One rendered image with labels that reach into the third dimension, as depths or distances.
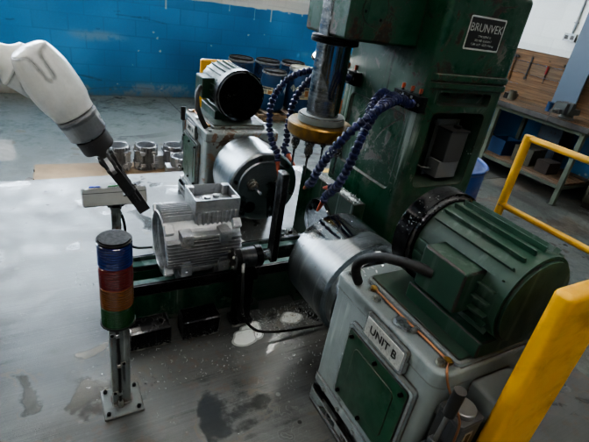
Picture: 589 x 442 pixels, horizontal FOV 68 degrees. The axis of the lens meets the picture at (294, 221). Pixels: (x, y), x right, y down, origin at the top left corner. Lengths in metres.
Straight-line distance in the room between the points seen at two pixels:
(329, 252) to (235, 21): 6.24
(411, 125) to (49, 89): 0.85
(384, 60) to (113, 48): 5.60
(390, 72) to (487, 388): 0.84
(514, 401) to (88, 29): 6.33
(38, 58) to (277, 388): 0.88
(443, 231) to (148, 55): 6.22
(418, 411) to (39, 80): 0.94
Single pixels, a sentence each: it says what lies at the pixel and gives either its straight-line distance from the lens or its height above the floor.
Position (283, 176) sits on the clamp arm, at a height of 1.24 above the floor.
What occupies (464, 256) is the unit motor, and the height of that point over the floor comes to 1.31.
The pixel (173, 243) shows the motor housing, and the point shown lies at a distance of 1.12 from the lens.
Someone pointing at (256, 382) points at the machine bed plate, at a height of 0.80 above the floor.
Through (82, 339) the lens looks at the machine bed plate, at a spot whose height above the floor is 0.80.
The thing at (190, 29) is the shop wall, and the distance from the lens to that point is 6.87.
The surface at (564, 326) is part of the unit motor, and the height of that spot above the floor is 1.30.
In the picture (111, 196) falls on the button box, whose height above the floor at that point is 1.06.
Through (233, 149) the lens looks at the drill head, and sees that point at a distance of 1.52.
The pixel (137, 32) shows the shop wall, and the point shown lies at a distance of 6.70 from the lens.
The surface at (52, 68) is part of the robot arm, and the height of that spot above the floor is 1.43.
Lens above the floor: 1.64
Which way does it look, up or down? 27 degrees down
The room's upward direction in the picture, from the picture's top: 10 degrees clockwise
